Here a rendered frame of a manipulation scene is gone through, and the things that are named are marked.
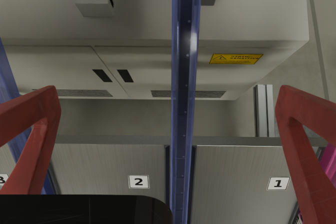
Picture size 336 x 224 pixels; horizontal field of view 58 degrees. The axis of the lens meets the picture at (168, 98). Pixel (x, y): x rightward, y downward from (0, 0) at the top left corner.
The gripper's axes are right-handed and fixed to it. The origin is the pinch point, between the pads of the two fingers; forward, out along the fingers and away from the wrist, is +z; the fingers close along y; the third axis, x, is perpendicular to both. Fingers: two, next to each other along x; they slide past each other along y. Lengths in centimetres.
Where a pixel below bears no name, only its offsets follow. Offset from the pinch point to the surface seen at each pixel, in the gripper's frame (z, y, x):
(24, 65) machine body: 45, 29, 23
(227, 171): 5.8, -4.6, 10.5
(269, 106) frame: 51, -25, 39
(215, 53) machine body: 38.2, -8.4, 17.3
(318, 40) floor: 94, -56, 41
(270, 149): 5.8, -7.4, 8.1
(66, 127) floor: 71, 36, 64
